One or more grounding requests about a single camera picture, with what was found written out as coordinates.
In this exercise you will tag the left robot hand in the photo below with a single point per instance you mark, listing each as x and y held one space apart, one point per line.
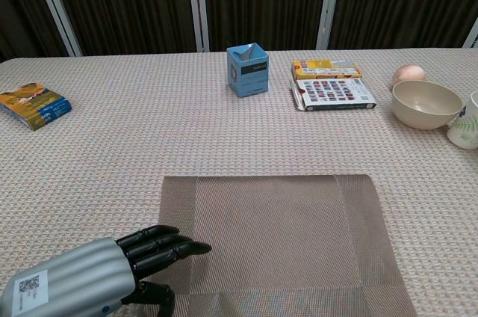
74 276

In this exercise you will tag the brown woven placemat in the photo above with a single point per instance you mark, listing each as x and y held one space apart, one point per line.
284 242

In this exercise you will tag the light brown bowl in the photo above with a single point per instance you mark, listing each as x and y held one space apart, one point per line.
425 107

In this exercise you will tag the beige woven tablecloth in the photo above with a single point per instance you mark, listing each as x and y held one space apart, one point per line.
112 152

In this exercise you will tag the orange and blue packet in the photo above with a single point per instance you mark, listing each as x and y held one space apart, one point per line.
35 105

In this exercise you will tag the open light blue carton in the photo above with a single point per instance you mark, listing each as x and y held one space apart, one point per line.
252 77

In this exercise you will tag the white box with colour swatches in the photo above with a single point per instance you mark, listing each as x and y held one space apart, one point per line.
332 92

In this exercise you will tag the yellow snack box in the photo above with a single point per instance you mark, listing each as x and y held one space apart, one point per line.
325 68

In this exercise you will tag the pink round object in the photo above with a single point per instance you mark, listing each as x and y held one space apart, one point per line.
409 72

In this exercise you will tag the white floral paper cup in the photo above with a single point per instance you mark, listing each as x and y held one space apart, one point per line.
467 130

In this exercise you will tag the silver partition post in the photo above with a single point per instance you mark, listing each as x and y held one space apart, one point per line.
56 6
197 3
329 3
471 34

